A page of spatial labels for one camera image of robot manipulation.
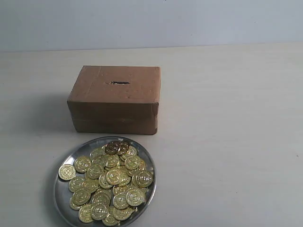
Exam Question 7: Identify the gold coin lower right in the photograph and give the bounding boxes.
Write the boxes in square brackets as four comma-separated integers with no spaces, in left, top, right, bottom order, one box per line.
[125,189,146,207]

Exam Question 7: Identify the gold coin right side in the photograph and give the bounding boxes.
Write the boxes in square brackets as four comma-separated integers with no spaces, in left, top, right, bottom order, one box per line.
[132,170,153,188]

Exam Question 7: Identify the gold coin bottom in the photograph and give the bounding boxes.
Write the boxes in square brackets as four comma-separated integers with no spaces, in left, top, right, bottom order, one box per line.
[91,203,110,220]

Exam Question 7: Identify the gold coin upper left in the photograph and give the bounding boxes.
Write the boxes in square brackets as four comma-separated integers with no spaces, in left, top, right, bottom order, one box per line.
[73,156,92,173]

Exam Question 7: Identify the gold coin at plate edge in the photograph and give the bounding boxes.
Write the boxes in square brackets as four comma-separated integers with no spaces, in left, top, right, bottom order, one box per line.
[58,164,76,181]

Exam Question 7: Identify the round steel plate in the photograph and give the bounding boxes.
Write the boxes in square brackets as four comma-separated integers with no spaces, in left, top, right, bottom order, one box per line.
[54,136,158,227]

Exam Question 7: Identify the brown cardboard slotted box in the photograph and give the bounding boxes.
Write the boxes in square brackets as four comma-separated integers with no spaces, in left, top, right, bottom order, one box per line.
[67,65,161,135]

